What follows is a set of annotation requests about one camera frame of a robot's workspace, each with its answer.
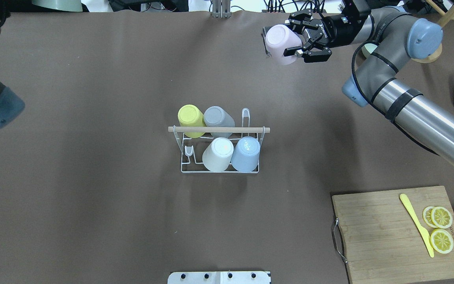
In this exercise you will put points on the light blue plastic cup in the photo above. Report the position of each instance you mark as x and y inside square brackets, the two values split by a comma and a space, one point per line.
[246, 153]

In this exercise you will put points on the aluminium frame post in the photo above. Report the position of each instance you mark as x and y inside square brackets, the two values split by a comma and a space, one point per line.
[221, 9]

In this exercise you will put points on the grey folded cloth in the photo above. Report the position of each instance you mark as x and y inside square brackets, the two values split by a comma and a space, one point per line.
[265, 29]

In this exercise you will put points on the lemon slice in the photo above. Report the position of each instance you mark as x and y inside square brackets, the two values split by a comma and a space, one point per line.
[441, 217]
[426, 214]
[442, 241]

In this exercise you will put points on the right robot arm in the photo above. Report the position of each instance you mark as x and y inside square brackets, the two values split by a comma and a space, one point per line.
[387, 39]

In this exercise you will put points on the yellow plastic cup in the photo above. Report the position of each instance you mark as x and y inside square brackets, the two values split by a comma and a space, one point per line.
[190, 116]

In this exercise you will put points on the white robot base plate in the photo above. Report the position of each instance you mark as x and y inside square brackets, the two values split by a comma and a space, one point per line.
[220, 277]

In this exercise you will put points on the pink plastic cup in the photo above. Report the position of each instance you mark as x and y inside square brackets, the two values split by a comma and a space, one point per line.
[277, 39]

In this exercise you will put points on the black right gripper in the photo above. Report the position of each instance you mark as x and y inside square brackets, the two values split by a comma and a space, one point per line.
[335, 27]

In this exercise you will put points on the wooden mug tree stand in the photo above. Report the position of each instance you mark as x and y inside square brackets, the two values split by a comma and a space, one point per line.
[445, 17]

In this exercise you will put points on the green plastic cup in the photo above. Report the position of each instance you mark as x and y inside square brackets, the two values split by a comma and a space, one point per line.
[59, 5]

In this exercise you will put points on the white wire cup rack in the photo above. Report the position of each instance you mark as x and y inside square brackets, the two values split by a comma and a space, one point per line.
[210, 141]

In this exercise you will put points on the wooden cutting board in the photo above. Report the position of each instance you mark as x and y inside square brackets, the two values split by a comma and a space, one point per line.
[381, 244]

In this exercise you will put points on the grey plastic cup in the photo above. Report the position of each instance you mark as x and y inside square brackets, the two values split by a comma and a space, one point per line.
[215, 116]

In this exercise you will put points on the white plastic cup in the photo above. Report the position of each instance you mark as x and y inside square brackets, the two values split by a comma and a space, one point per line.
[217, 156]

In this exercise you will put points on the mint green bowl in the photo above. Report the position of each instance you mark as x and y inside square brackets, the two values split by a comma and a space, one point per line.
[368, 49]

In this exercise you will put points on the yellow plastic knife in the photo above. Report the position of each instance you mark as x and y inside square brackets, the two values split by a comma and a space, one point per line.
[422, 231]

